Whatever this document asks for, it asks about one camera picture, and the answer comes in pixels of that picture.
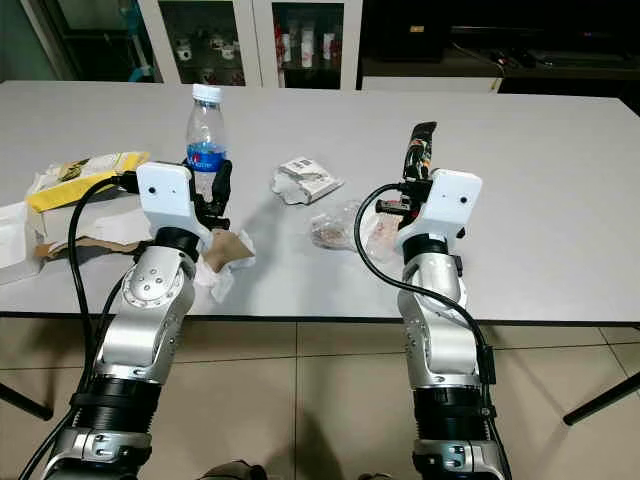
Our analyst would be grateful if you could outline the black snack wrapper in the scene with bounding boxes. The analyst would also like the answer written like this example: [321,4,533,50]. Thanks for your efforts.
[406,120,440,173]

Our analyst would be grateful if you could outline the clear bottle with blue label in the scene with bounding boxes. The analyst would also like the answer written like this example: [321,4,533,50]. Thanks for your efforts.
[185,83,228,178]

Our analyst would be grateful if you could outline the crumpled brown paper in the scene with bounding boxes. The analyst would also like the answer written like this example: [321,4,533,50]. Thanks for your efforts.
[40,208,257,274]

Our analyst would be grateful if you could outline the crumpled white tissue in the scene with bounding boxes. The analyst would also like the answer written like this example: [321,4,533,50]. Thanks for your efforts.
[204,261,237,302]

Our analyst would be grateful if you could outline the clear plastic bag with orange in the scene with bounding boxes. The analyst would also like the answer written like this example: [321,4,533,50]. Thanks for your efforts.
[308,199,407,264]

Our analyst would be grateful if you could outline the crumpled white printed packet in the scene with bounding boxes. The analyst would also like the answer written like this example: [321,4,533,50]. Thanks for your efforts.
[270,155,344,205]

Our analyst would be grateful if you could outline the dark low shelf unit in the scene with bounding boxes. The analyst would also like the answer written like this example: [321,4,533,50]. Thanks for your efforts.
[361,0,640,99]

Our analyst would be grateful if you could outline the yellow snack packet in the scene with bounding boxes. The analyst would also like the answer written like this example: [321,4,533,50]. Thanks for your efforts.
[26,150,152,214]

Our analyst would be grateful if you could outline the grey folding table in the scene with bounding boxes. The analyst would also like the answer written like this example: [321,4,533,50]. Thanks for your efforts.
[0,80,640,427]

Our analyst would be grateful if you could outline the white foam food box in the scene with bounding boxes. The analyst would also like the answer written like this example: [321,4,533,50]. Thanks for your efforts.
[0,199,47,287]

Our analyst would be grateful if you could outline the dark robot leg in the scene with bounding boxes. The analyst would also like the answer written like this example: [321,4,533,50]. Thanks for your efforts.
[208,459,270,480]

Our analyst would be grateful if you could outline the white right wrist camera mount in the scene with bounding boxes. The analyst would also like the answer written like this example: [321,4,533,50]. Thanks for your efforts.
[395,168,483,257]

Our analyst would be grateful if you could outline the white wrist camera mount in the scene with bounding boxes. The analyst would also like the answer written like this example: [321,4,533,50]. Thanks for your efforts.
[395,168,483,257]
[136,160,197,234]

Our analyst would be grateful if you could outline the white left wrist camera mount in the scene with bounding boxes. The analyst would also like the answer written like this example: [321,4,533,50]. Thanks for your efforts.
[136,160,197,234]

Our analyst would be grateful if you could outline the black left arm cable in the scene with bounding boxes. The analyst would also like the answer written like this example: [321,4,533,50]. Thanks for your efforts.
[20,172,144,480]

